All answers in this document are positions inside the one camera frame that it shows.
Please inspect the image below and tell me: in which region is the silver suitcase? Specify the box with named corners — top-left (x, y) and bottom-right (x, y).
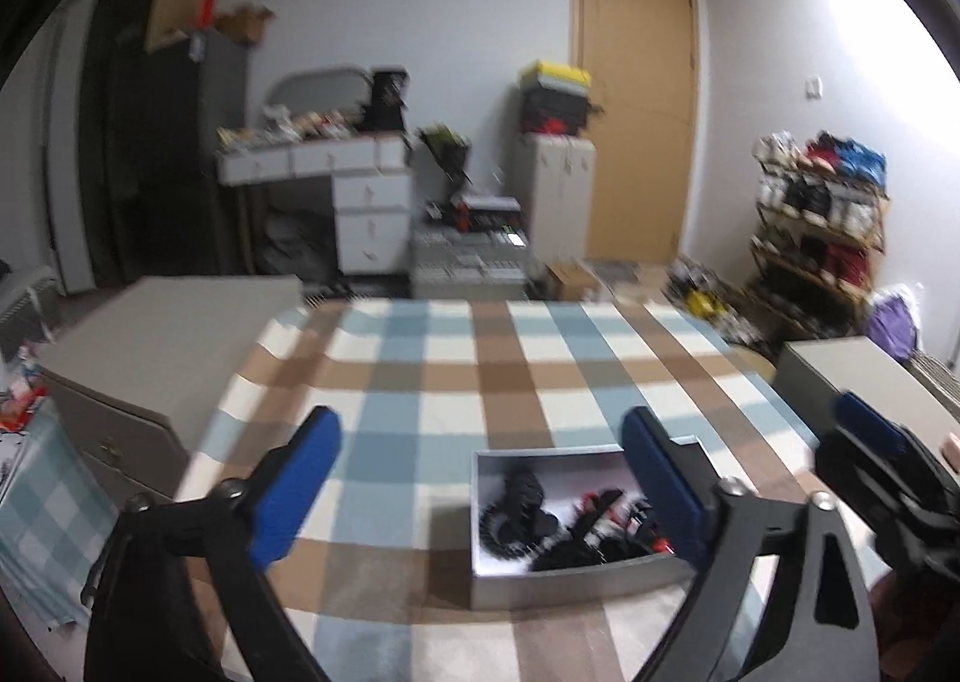
top-left (411, 223), bottom-right (531, 298)

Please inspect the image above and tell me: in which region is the white dresser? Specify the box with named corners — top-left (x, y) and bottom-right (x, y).
top-left (216, 133), bottom-right (415, 276)

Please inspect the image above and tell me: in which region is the black hair claw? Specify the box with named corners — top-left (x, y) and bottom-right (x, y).
top-left (529, 528), bottom-right (608, 570)
top-left (592, 491), bottom-right (661, 563)

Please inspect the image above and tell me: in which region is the checked tablecloth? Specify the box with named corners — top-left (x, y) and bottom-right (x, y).
top-left (171, 298), bottom-right (890, 682)

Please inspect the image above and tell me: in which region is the checked blanket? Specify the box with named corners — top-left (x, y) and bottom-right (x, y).
top-left (0, 393), bottom-right (115, 634)

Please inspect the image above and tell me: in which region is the open cardboard box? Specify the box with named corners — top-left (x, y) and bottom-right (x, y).
top-left (216, 3), bottom-right (276, 47)

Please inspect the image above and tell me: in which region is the white suitcase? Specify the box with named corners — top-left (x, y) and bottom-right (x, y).
top-left (516, 133), bottom-right (598, 265)

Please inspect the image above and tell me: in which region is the wooden door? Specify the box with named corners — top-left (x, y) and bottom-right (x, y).
top-left (571, 0), bottom-right (704, 265)

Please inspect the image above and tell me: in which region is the arched mirror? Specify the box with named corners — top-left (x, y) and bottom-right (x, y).
top-left (264, 65), bottom-right (374, 124)

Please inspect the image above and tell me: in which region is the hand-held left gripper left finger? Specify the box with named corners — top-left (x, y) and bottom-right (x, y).
top-left (81, 406), bottom-right (343, 682)

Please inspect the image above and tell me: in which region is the black paper bag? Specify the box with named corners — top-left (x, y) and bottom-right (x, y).
top-left (358, 68), bottom-right (411, 133)

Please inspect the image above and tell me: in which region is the grey cardboard box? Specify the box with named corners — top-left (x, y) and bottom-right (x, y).
top-left (470, 436), bottom-right (704, 610)

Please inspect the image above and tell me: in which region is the wooden shoe rack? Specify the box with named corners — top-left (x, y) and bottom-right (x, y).
top-left (748, 149), bottom-right (892, 340)

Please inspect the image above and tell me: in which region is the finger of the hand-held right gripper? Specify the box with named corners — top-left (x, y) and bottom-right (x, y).
top-left (816, 391), bottom-right (960, 504)

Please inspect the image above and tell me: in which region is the black and red box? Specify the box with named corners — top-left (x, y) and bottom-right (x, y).
top-left (452, 196), bottom-right (524, 232)

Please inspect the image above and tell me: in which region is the black spiral hair tie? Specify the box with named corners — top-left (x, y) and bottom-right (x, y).
top-left (478, 468), bottom-right (556, 563)

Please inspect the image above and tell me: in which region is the dark flower bouquet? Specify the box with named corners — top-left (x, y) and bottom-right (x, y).
top-left (416, 123), bottom-right (475, 192)

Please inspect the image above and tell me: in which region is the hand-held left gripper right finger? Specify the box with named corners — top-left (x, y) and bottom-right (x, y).
top-left (622, 406), bottom-right (880, 682)

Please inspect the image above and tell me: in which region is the purple bag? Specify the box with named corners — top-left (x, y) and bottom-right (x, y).
top-left (868, 292), bottom-right (922, 362)

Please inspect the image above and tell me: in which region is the dark wardrobe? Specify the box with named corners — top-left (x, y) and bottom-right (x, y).
top-left (79, 0), bottom-right (250, 287)

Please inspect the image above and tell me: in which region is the stack of storage boxes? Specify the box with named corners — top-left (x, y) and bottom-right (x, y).
top-left (517, 61), bottom-right (595, 137)

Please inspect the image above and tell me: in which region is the small cardboard box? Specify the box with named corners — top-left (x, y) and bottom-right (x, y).
top-left (546, 260), bottom-right (602, 302)

